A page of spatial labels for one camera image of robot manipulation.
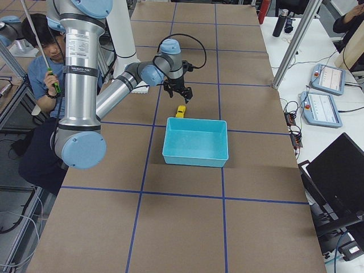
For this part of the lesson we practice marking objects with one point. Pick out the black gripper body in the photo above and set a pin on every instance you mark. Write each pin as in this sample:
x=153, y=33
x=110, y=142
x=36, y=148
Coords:
x=178, y=83

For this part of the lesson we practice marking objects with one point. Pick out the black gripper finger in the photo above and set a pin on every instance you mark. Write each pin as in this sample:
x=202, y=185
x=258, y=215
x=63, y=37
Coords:
x=168, y=88
x=186, y=93

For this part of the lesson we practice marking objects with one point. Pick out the yellow beetle toy car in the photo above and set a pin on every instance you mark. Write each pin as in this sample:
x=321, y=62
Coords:
x=180, y=113

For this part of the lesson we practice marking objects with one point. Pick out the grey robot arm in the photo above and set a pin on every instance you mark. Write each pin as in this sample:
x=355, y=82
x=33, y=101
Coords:
x=78, y=141

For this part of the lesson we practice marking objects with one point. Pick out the light blue plastic bin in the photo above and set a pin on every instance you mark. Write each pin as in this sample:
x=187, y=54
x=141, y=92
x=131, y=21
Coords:
x=196, y=142

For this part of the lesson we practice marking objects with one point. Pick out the red cylinder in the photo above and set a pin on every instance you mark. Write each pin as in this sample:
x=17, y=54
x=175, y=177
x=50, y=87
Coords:
x=264, y=8

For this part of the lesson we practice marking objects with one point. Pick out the black water bottle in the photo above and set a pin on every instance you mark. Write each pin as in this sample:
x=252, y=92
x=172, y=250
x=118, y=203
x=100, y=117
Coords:
x=280, y=23

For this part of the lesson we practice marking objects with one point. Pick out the near teach pendant tablet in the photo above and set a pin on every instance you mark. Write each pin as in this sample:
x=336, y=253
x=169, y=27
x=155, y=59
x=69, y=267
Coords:
x=319, y=109

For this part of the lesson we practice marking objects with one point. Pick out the teach pendant tablet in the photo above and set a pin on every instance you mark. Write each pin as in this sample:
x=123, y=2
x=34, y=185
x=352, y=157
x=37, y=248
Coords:
x=319, y=109
x=328, y=79

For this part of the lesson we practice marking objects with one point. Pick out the seated person in blue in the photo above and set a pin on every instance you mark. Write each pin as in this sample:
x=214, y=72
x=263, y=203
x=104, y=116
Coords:
x=39, y=165

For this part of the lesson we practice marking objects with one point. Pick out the far teach pendant tablet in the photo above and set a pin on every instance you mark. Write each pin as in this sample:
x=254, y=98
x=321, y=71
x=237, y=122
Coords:
x=328, y=79

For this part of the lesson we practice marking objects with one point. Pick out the black laptop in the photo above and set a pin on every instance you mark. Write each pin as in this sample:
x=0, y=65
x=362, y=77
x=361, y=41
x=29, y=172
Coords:
x=335, y=181

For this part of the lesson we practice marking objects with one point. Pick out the person in black top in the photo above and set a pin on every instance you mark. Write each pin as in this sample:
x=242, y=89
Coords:
x=348, y=24

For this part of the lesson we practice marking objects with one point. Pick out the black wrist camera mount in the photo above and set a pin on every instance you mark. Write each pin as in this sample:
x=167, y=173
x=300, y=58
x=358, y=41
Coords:
x=187, y=67

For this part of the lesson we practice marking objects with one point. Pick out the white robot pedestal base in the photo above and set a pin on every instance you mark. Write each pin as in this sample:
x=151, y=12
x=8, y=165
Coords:
x=122, y=36

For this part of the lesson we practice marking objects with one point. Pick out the aluminium frame post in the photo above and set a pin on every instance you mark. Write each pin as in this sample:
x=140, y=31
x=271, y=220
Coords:
x=305, y=21

